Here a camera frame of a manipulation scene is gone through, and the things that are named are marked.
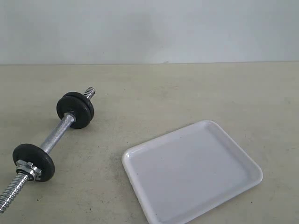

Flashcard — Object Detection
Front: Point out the black weight plate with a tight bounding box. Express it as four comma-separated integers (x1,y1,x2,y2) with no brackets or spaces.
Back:
62,91,94,119
57,96,92,129
12,144,55,182

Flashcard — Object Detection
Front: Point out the white rectangular tray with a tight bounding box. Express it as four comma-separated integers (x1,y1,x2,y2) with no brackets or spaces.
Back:
121,120,263,224

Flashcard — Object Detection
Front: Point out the chrome star collar nut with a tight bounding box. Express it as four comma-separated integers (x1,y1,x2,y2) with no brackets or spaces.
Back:
16,160,42,181

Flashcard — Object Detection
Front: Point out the chrome dumbbell bar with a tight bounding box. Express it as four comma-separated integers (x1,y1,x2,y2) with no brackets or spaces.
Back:
0,87,95,213

